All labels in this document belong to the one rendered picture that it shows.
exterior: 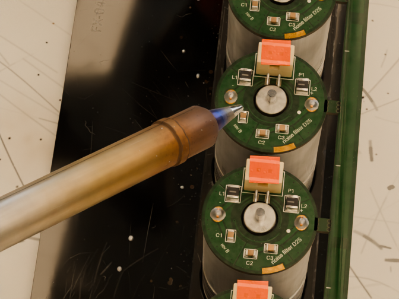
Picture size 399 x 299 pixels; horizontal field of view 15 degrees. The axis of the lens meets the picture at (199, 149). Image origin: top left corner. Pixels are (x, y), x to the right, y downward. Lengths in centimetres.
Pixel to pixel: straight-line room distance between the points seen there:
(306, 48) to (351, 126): 3
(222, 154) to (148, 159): 9
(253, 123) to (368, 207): 7
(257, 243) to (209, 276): 2
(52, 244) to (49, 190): 13
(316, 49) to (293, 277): 6
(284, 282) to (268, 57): 5
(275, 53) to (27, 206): 11
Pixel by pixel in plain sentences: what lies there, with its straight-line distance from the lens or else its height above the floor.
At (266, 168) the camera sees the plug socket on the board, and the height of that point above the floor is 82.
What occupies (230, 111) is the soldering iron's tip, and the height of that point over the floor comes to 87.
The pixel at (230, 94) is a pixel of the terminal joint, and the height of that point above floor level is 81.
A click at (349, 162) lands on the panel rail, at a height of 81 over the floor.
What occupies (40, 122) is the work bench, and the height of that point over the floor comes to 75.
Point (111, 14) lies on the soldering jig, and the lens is 40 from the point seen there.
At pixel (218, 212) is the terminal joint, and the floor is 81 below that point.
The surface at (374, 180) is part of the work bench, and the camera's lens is 40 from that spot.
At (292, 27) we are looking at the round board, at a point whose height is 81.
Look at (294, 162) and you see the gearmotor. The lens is 34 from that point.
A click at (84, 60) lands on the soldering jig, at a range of 40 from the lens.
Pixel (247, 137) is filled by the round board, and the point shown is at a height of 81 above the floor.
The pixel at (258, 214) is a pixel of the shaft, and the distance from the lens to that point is 32.
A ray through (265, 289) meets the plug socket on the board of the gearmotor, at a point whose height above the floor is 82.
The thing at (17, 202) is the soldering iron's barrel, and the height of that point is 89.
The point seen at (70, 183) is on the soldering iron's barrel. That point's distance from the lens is 25.
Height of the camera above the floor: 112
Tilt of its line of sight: 67 degrees down
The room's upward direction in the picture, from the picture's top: straight up
